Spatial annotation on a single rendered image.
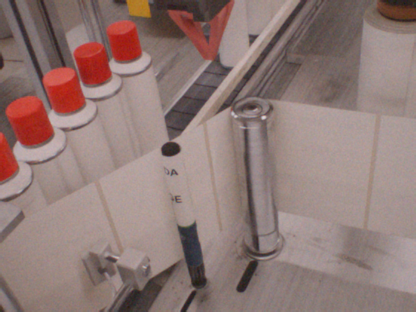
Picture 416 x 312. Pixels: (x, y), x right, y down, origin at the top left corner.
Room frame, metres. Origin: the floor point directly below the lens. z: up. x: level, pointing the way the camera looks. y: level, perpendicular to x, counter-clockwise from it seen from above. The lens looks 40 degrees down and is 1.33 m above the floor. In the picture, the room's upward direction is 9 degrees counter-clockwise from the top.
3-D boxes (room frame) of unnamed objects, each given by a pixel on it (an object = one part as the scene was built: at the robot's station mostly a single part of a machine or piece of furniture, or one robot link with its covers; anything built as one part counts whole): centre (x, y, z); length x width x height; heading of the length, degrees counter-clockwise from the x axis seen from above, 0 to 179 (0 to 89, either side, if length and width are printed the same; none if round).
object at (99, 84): (0.49, 0.11, 0.98); 0.05 x 0.05 x 0.20
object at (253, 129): (0.37, -0.04, 0.97); 0.05 x 0.05 x 0.19
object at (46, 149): (0.40, 0.16, 0.98); 0.05 x 0.05 x 0.20
